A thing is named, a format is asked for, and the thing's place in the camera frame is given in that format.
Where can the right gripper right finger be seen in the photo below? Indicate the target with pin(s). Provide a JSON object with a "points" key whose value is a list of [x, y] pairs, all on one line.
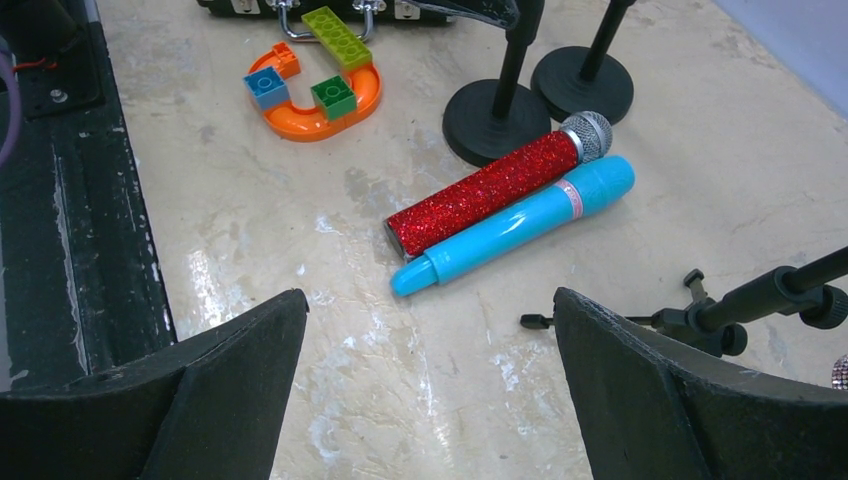
{"points": [[649, 407]]}

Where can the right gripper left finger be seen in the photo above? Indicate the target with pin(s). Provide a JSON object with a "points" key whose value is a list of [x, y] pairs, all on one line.
{"points": [[209, 407]]}

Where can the black tripod shock-mount stand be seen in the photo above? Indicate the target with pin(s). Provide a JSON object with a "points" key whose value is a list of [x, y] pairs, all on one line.
{"points": [[717, 327]]}

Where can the silver glitter microphone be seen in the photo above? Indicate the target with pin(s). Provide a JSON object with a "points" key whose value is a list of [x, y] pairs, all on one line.
{"points": [[839, 375]]}

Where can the blue toy microphone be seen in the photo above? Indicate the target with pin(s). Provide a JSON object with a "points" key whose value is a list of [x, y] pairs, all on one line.
{"points": [[584, 191]]}

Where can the red glitter microphone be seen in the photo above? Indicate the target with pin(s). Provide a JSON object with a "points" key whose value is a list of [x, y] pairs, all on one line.
{"points": [[581, 138]]}

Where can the black mic stand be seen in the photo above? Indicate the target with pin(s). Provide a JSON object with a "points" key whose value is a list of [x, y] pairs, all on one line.
{"points": [[573, 79], [488, 119]]}

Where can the orange curved toy track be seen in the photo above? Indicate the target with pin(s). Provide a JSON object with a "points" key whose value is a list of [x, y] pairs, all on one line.
{"points": [[339, 102]]}

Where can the green toy brick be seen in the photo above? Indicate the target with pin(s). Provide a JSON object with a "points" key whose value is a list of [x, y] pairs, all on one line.
{"points": [[347, 49]]}

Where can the black poker chip case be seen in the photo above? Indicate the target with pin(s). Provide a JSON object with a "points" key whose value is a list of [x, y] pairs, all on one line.
{"points": [[502, 14]]}

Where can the black base frame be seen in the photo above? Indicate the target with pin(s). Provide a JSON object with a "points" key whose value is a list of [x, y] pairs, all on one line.
{"points": [[81, 287]]}

